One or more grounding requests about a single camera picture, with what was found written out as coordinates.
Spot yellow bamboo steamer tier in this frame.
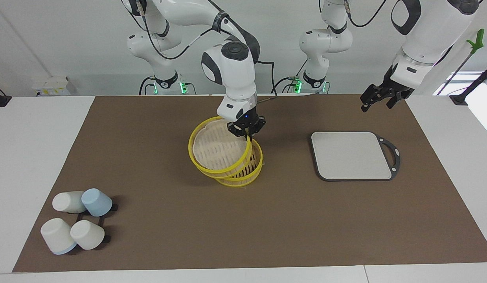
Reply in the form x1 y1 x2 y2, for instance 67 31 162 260
188 116 253 178

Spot yellow bamboo steamer base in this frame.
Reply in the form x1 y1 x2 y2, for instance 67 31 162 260
212 136 264 187

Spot grey cutting board black rim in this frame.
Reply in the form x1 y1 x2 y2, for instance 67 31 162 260
310 131 401 182

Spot pole with green clamp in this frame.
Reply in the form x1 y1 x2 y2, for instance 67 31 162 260
436 28 485 96

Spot brown table mat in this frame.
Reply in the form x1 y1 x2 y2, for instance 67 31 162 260
12 94 487 272

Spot light blue cup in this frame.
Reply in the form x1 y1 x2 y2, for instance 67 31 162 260
81 188 113 217

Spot black cup rack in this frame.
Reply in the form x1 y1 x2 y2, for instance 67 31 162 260
75 203 119 244

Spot plain white cup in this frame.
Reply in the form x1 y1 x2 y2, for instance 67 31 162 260
70 220 105 250
52 191 86 213

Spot white box with labels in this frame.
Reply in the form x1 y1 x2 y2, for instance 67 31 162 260
31 76 77 97

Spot white cup blue rim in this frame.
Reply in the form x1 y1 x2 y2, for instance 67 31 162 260
40 218 77 255

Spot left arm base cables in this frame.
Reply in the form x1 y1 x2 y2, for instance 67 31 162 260
270 59 309 94

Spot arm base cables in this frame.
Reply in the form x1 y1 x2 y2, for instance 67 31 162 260
270 59 309 94
139 76 197 95

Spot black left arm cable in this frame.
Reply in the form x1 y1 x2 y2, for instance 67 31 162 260
344 0 387 28

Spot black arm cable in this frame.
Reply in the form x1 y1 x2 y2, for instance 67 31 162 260
344 0 387 28
135 0 276 103

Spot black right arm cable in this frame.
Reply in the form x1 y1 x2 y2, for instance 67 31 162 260
135 0 276 103

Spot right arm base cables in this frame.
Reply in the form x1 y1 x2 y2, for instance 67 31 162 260
139 76 197 95

